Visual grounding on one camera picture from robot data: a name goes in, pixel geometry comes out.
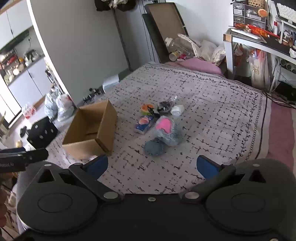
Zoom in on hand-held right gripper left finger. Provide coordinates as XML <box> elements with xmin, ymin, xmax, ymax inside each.
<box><xmin>30</xmin><ymin>155</ymin><xmax>125</xmax><ymax>205</ymax></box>

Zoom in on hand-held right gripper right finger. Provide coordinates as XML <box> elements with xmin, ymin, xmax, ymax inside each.
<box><xmin>179</xmin><ymin>155</ymin><xmax>276</xmax><ymax>204</ymax></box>

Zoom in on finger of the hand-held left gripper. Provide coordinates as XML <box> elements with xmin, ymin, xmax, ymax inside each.
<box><xmin>22</xmin><ymin>148</ymin><xmax>49</xmax><ymax>167</ymax></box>

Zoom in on brown cardboard box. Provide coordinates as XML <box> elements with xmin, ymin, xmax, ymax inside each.
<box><xmin>62</xmin><ymin>99</ymin><xmax>118</xmax><ymax>161</ymax></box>

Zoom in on grey and pink plush toy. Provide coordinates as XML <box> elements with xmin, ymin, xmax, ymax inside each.
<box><xmin>154</xmin><ymin>115</ymin><xmax>181</xmax><ymax>147</ymax></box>

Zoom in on dark grey round plush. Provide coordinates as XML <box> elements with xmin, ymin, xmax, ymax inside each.
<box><xmin>145</xmin><ymin>138</ymin><xmax>166</xmax><ymax>157</ymax></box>

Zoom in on peach toy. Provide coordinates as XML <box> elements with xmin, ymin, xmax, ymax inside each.
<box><xmin>134</xmin><ymin>115</ymin><xmax>154</xmax><ymax>135</ymax></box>

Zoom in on black cube stool white dots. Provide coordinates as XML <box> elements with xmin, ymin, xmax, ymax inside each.
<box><xmin>27</xmin><ymin>116</ymin><xmax>58</xmax><ymax>149</ymax></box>

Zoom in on red plastic bag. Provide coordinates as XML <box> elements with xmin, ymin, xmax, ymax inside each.
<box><xmin>23</xmin><ymin>104</ymin><xmax>37</xmax><ymax>119</ymax></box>

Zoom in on grey plastic trash bag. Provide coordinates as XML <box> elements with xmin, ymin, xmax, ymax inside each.
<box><xmin>44</xmin><ymin>92</ymin><xmax>58</xmax><ymax>121</ymax></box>

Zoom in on white plastic trash bag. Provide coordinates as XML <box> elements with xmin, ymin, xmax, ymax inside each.
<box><xmin>55</xmin><ymin>93</ymin><xmax>75</xmax><ymax>122</ymax></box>

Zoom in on black tripod gear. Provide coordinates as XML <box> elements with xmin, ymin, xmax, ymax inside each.
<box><xmin>83</xmin><ymin>87</ymin><xmax>103</xmax><ymax>103</ymax></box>

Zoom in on watermelon slice plush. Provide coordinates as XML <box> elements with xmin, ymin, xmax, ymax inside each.
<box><xmin>141</xmin><ymin>104</ymin><xmax>154</xmax><ymax>117</ymax></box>

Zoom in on black item in clear bag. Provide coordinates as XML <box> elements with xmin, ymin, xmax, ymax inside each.
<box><xmin>157</xmin><ymin>95</ymin><xmax>178</xmax><ymax>114</ymax></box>

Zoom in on white kitchen cabinet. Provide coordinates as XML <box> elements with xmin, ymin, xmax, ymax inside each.
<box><xmin>0</xmin><ymin>0</ymin><xmax>61</xmax><ymax>130</ymax></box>

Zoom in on pink bed sheet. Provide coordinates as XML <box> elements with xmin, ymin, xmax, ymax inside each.
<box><xmin>265</xmin><ymin>98</ymin><xmax>296</xmax><ymax>173</ymax></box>

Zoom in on white box appliance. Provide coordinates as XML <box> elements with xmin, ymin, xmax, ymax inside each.
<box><xmin>102</xmin><ymin>75</ymin><xmax>120</xmax><ymax>93</ymax></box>

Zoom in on pink pillow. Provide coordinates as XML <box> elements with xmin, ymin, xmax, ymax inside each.
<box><xmin>165</xmin><ymin>57</ymin><xmax>225</xmax><ymax>76</ymax></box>

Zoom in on white bag under desk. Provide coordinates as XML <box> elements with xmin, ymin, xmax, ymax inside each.
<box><xmin>246</xmin><ymin>49</ymin><xmax>270</xmax><ymax>89</ymax></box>

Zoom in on pile of white plastic bags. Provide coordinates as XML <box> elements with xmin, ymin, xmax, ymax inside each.
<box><xmin>178</xmin><ymin>33</ymin><xmax>226</xmax><ymax>65</ymax></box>

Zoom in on clear plastic bottle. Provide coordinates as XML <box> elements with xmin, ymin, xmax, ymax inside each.
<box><xmin>165</xmin><ymin>37</ymin><xmax>185</xmax><ymax>54</ymax></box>

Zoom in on white storage shelf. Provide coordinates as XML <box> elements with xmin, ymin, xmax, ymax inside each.
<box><xmin>223</xmin><ymin>27</ymin><xmax>296</xmax><ymax>93</ymax></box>

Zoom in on red printed packet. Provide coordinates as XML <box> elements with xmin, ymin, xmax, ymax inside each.
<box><xmin>233</xmin><ymin>22</ymin><xmax>279</xmax><ymax>39</ymax></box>

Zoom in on large flat cardboard panel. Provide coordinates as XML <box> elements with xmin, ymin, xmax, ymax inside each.
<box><xmin>142</xmin><ymin>2</ymin><xmax>189</xmax><ymax>63</ymax></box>

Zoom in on grey drawer organizer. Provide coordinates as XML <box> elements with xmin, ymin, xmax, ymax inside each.
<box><xmin>232</xmin><ymin>1</ymin><xmax>267</xmax><ymax>25</ymax></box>

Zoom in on dark hanging clothing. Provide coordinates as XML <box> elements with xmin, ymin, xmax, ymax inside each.
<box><xmin>94</xmin><ymin>0</ymin><xmax>137</xmax><ymax>11</ymax></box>

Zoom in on white keyboard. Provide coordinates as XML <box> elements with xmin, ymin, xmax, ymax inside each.
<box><xmin>276</xmin><ymin>2</ymin><xmax>296</xmax><ymax>22</ymax></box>

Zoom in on black cable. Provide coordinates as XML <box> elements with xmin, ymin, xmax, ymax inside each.
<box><xmin>261</xmin><ymin>91</ymin><xmax>296</xmax><ymax>108</ymax></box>

